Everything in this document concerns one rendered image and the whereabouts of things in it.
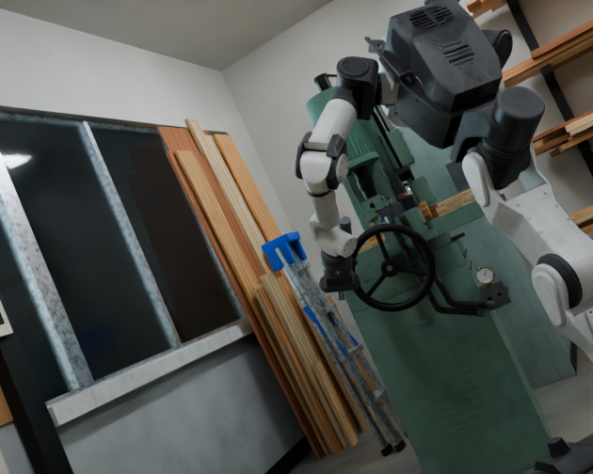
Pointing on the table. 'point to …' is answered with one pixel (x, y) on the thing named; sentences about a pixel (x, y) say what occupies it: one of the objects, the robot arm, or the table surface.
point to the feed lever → (395, 155)
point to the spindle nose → (364, 182)
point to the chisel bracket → (375, 205)
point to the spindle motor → (356, 143)
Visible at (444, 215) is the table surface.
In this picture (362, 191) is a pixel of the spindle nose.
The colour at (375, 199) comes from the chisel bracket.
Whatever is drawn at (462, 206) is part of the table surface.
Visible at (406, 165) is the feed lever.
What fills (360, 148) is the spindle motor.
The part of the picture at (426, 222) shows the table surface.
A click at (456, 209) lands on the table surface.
